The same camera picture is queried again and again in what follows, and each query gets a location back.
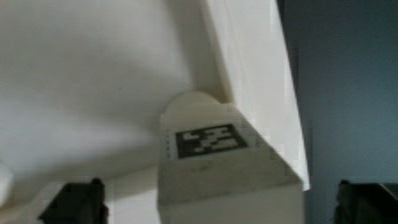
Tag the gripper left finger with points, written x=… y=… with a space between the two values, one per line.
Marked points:
x=69 y=204

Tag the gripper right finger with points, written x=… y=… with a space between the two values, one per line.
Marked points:
x=367 y=203

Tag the white square table top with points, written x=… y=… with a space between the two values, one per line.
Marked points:
x=101 y=58

